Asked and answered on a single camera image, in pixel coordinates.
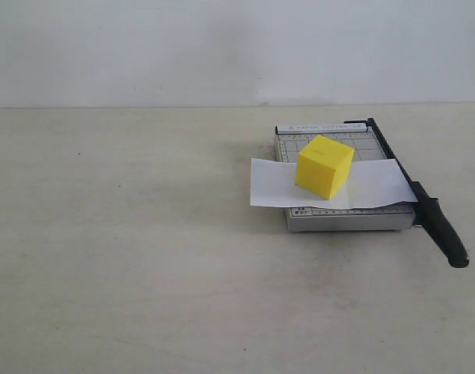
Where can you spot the white paper sheet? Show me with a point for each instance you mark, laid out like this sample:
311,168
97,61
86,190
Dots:
371,184

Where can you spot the grey paper cutter base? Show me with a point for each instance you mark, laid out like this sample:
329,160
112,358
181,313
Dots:
370,145

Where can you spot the black cutter blade arm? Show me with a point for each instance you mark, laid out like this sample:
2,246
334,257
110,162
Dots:
427,209

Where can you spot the yellow cube block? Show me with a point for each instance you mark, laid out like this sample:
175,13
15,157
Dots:
323,166

